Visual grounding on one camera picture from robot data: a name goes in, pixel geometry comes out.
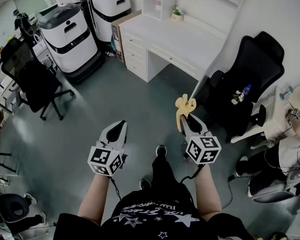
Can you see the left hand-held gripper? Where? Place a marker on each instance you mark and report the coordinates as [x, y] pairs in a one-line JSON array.
[[100, 159]]

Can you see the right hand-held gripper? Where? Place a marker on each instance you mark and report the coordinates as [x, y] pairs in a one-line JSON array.
[[202, 151]]

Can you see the yellow cloth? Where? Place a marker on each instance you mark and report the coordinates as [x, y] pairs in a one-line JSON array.
[[185, 106]]

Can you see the person's left forearm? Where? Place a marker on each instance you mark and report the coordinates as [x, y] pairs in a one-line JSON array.
[[95, 196]]

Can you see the person's right forearm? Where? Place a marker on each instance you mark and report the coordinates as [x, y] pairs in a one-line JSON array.
[[207, 191]]

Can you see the white desk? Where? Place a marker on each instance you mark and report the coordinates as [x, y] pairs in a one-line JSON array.
[[185, 41]]

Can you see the person's black shoe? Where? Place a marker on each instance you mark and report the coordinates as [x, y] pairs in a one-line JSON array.
[[161, 151], [145, 184]]

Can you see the person's black trousers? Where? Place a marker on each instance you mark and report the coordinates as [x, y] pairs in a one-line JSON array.
[[162, 174]]

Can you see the small white flower pot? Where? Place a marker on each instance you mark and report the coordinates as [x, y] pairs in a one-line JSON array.
[[237, 99]]

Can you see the blue water bottle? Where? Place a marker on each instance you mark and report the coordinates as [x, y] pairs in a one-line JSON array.
[[246, 90]]

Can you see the white dressing table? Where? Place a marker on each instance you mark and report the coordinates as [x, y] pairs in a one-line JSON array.
[[275, 119]]

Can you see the black high-back office chair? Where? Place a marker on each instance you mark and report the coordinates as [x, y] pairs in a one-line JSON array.
[[257, 66]]

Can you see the person's black star t-shirt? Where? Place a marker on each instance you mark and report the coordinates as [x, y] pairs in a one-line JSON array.
[[152, 221]]

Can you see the black mesh office chair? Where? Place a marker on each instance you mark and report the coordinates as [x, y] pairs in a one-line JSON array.
[[37, 84]]

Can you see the brown cardboard box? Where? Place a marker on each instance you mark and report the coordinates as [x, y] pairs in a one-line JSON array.
[[116, 41]]

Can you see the blue hourglass ornament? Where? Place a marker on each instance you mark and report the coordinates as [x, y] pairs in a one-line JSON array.
[[287, 92]]

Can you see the white and black robot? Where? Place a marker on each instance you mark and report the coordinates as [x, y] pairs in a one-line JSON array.
[[67, 41], [110, 6]]

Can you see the small green potted plant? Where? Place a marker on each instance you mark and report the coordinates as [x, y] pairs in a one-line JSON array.
[[177, 15]]

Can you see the white paper bag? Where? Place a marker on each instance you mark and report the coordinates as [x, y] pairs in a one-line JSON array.
[[40, 46]]

